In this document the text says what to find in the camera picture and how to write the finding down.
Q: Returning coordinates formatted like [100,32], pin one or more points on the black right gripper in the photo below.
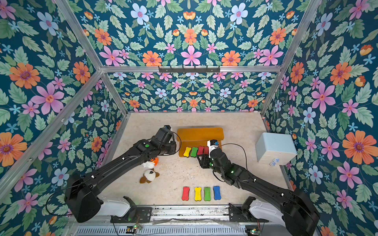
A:
[205,161]

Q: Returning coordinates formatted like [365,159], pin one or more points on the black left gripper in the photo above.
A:
[173,145]

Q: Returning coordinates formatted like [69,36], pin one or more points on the green eraser bottom shelf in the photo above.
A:
[194,152]

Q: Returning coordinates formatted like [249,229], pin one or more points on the green eraser shelf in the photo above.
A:
[207,194]
[194,152]

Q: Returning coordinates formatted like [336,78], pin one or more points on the green eraser top shelf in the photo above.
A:
[207,194]

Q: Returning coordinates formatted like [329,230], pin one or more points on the blue eraser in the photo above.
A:
[216,191]

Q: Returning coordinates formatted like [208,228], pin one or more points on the yellow eraser top shelf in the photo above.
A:
[198,194]

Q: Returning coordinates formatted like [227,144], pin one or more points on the yellow eraser shelf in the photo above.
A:
[187,152]
[198,194]

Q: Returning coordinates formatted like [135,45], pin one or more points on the red eraser top shelf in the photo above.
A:
[186,192]

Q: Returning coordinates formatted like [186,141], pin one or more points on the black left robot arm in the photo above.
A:
[82,192]

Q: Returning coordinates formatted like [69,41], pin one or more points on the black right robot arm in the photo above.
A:
[292,209]

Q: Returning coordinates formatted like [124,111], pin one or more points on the yellow eraser bottom shelf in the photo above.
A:
[187,152]

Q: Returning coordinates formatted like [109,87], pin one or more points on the orange wooden two-tier shelf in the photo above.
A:
[195,137]

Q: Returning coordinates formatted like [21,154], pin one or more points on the orange tiger plush toy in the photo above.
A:
[151,164]

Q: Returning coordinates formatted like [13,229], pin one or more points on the brown white dog plush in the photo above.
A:
[149,176]

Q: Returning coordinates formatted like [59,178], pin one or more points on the light blue box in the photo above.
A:
[275,149]

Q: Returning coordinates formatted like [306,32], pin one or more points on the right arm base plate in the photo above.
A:
[241,213]

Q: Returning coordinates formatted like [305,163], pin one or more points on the metal front rail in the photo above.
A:
[176,220]

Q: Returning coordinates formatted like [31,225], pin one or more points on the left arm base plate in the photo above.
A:
[134,214]

